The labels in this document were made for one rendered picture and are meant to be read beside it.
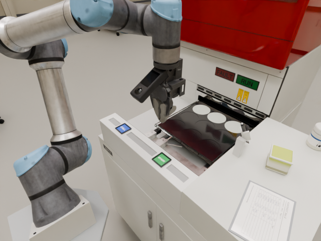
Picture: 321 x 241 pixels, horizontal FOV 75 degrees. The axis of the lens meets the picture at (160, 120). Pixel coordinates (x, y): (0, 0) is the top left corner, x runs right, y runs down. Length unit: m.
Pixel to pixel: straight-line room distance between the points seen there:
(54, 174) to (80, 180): 1.31
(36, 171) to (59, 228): 0.19
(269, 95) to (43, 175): 0.99
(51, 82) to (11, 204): 1.52
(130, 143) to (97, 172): 1.23
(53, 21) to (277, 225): 0.80
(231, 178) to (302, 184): 0.24
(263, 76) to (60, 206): 0.98
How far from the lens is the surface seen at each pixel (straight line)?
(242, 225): 0.72
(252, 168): 0.87
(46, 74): 0.84
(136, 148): 0.88
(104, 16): 0.49
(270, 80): 1.09
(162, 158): 0.83
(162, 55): 0.57
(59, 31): 0.58
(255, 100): 1.16
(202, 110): 1.22
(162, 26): 0.55
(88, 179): 2.09
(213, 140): 1.03
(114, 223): 1.80
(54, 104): 0.84
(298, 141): 1.07
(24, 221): 0.99
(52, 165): 0.80
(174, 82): 0.62
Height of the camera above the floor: 1.58
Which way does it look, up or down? 37 degrees down
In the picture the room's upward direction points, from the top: straight up
